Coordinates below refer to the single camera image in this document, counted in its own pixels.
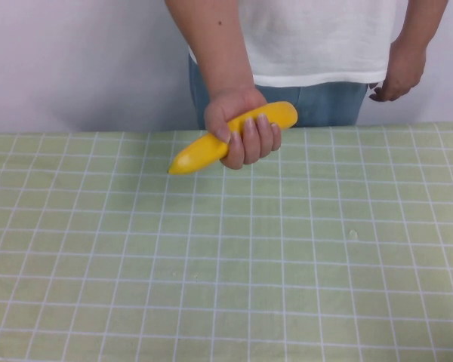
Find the person's left hand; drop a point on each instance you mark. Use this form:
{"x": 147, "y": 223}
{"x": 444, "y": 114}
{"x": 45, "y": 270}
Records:
{"x": 400, "y": 77}

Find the person's right hand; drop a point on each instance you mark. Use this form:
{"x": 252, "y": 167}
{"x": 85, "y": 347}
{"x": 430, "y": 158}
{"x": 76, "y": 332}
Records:
{"x": 249, "y": 145}

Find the yellow banana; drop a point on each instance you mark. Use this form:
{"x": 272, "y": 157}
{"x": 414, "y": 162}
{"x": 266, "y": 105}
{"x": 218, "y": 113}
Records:
{"x": 200, "y": 152}

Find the person's right forearm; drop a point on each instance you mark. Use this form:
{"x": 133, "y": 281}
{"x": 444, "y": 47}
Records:
{"x": 215, "y": 45}

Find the person's left forearm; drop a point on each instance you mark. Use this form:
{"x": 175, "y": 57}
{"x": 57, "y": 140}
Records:
{"x": 419, "y": 22}

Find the light blue jeans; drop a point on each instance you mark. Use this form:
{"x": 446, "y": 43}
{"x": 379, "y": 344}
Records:
{"x": 324, "y": 105}

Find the white t-shirt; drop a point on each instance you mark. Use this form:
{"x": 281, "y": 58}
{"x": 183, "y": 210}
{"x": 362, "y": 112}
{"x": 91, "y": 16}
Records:
{"x": 317, "y": 41}

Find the green checked tablecloth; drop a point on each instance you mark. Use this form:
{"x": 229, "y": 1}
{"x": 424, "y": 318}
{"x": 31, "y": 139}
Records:
{"x": 136, "y": 245}

